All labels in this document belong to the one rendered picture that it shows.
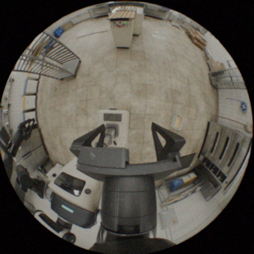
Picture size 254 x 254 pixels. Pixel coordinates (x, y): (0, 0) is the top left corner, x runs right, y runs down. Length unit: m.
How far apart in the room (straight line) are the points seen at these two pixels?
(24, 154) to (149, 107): 4.04
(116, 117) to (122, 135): 0.31
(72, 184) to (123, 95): 1.40
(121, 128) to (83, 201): 1.09
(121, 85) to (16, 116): 4.26
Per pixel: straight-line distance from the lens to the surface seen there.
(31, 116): 3.73
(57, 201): 0.45
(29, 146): 3.47
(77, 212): 0.39
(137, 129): 1.48
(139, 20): 2.28
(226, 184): 3.13
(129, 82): 1.50
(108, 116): 1.19
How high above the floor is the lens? 1.40
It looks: 75 degrees down
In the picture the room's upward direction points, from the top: 177 degrees counter-clockwise
